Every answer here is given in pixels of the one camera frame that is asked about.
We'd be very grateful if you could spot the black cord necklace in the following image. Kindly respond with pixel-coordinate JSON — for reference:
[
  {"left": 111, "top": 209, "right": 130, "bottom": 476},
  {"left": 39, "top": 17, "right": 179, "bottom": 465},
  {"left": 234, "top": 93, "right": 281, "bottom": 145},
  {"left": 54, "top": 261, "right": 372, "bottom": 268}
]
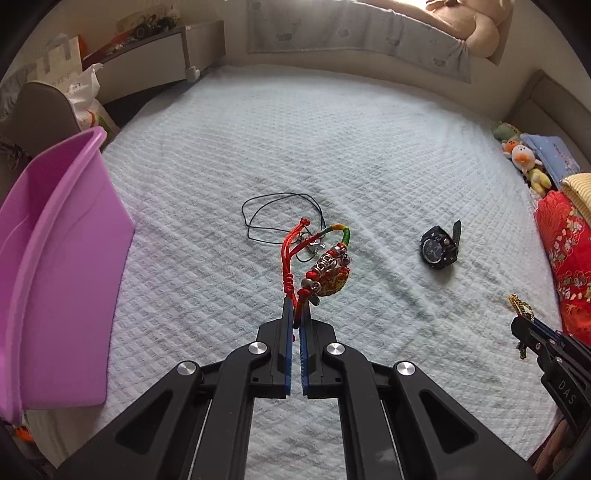
[{"left": 242, "top": 194, "right": 324, "bottom": 261}]

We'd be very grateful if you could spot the beige plush toy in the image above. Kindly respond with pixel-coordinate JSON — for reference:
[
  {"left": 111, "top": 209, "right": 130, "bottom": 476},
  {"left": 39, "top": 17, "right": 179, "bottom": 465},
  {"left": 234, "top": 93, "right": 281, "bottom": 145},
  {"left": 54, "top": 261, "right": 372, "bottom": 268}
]
[{"left": 369, "top": 0, "right": 513, "bottom": 58}]

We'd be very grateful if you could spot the grey printed bed bumper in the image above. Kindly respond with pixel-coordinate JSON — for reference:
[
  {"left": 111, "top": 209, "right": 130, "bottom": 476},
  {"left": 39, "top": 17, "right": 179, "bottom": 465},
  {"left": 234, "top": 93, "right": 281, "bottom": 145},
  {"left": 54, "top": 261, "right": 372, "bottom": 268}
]
[{"left": 247, "top": 0, "right": 474, "bottom": 84}]

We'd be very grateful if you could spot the yellow plush toy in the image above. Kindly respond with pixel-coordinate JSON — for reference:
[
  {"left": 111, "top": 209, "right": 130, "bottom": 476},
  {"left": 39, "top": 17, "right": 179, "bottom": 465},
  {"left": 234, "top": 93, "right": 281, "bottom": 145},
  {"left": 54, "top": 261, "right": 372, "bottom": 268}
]
[{"left": 529, "top": 168, "right": 552, "bottom": 195}]

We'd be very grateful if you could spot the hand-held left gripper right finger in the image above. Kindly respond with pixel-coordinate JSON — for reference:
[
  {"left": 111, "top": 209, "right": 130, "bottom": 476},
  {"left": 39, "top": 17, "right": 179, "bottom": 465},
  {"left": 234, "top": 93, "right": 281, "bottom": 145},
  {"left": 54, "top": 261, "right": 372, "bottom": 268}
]
[{"left": 299, "top": 307, "right": 539, "bottom": 480}]

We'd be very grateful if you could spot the beige padded headboard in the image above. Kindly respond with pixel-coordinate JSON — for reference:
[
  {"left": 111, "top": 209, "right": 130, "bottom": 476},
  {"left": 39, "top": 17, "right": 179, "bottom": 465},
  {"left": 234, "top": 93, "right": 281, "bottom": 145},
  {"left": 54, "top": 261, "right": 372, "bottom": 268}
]
[{"left": 503, "top": 69, "right": 591, "bottom": 153}]

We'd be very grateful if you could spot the white orange plush toy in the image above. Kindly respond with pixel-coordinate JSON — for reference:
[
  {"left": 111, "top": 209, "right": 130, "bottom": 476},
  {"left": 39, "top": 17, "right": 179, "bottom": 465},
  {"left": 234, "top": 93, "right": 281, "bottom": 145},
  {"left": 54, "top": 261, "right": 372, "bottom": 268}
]
[{"left": 503, "top": 141, "right": 546, "bottom": 174}]

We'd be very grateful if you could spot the person's right hand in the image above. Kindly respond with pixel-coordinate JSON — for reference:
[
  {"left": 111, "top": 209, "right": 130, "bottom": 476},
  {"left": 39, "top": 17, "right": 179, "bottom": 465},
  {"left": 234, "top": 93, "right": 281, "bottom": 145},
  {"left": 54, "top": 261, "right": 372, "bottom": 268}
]
[{"left": 536, "top": 418, "right": 575, "bottom": 478}]

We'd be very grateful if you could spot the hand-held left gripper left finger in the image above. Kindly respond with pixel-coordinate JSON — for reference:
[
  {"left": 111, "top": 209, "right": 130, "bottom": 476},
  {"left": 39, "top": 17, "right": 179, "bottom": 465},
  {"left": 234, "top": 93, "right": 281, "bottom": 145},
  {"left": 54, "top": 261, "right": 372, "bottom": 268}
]
[{"left": 53, "top": 298, "right": 296, "bottom": 480}]

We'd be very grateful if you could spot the black wristwatch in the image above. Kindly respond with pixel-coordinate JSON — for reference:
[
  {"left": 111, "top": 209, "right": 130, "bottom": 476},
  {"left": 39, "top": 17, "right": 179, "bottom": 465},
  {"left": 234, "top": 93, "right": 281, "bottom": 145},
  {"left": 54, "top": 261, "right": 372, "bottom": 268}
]
[{"left": 420, "top": 220, "right": 462, "bottom": 268}]

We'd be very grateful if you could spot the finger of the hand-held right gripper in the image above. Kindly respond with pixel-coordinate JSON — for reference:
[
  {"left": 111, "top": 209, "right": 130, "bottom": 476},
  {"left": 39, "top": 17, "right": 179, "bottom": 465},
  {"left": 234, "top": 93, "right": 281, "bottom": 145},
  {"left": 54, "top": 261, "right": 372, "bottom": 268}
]
[
  {"left": 510, "top": 318, "right": 561, "bottom": 357},
  {"left": 531, "top": 318, "right": 591, "bottom": 358}
]

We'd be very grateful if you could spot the gold bangle bracelet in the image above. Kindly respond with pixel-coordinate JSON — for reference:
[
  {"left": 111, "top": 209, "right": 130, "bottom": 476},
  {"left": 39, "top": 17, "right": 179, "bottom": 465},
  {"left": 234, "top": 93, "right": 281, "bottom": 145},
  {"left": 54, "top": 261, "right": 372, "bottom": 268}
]
[{"left": 508, "top": 293, "right": 537, "bottom": 361}]

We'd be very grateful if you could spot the white paper bag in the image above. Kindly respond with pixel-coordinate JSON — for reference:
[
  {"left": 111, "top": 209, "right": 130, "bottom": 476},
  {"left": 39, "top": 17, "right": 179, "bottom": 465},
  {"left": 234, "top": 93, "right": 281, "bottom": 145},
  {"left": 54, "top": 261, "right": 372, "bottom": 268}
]
[{"left": 34, "top": 34, "right": 84, "bottom": 81}]

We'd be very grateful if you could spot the yellow striped cloth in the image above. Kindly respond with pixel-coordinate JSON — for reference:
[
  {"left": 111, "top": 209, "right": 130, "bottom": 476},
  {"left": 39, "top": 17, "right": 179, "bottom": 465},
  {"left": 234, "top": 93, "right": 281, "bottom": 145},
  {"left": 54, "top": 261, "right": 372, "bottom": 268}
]
[{"left": 561, "top": 173, "right": 591, "bottom": 204}]

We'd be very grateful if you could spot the white plastic bag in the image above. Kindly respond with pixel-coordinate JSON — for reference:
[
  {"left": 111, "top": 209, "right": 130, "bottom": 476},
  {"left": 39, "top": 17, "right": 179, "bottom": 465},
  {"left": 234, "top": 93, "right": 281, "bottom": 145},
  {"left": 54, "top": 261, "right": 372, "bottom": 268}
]
[{"left": 65, "top": 64, "right": 118, "bottom": 134}]

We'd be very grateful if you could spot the grey chair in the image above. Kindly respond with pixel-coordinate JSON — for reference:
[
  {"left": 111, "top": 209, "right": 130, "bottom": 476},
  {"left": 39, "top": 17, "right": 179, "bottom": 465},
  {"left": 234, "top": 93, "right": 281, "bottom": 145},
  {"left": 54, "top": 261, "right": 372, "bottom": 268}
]
[{"left": 0, "top": 80, "right": 86, "bottom": 171}]

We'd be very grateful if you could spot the red woven charm bracelet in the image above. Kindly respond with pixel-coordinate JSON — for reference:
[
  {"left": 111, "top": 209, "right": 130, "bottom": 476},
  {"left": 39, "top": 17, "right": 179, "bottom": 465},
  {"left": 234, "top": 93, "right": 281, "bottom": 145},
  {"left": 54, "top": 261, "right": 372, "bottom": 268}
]
[{"left": 281, "top": 217, "right": 354, "bottom": 324}]

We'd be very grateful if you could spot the white drawer nightstand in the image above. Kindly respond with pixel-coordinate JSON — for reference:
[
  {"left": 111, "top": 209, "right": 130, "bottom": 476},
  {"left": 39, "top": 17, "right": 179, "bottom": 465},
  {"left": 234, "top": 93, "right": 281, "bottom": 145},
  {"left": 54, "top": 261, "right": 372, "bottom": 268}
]
[{"left": 83, "top": 19, "right": 225, "bottom": 104}]

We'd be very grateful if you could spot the pink plastic basin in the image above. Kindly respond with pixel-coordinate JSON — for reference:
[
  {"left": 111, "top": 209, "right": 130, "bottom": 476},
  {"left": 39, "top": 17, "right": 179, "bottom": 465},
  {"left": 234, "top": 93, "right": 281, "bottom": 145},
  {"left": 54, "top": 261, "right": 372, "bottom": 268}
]
[{"left": 0, "top": 127, "right": 136, "bottom": 425}]

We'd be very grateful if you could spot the white quilted bedspread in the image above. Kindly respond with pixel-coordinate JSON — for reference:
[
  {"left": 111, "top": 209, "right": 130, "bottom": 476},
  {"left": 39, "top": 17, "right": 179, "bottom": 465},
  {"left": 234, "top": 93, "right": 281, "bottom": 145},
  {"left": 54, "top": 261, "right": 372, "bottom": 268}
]
[{"left": 23, "top": 65, "right": 566, "bottom": 480}]

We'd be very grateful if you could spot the green plush toy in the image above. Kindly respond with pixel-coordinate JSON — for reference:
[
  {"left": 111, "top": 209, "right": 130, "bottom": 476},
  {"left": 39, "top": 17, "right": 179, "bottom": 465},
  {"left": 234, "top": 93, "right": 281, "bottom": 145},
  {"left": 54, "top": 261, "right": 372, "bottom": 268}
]
[{"left": 492, "top": 122, "right": 520, "bottom": 144}]

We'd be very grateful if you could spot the blue pillow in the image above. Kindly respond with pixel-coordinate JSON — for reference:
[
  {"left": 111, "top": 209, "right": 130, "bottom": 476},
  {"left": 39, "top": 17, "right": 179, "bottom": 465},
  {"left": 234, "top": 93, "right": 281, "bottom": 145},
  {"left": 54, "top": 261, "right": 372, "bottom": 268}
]
[{"left": 522, "top": 134, "right": 583, "bottom": 183}]

